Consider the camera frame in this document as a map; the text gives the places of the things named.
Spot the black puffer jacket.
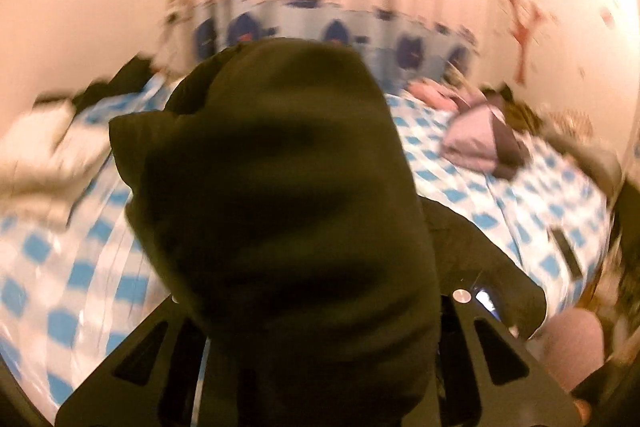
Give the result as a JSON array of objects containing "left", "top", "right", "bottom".
[{"left": 108, "top": 38, "right": 544, "bottom": 426}]

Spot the pink folded clothing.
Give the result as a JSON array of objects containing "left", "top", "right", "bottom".
[{"left": 407, "top": 77, "right": 530, "bottom": 180}]

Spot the blue white checkered bedsheet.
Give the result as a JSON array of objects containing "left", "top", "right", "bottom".
[{"left": 1, "top": 93, "right": 610, "bottom": 419}]

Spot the black phone on bed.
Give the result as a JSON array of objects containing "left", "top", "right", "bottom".
[{"left": 549, "top": 227, "right": 584, "bottom": 281}]

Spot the cream quilted duvet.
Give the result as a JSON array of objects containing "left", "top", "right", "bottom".
[{"left": 1, "top": 101, "right": 111, "bottom": 229}]

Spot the dark garment at bedhead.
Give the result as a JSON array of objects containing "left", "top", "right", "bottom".
[{"left": 32, "top": 55, "right": 156, "bottom": 114}]

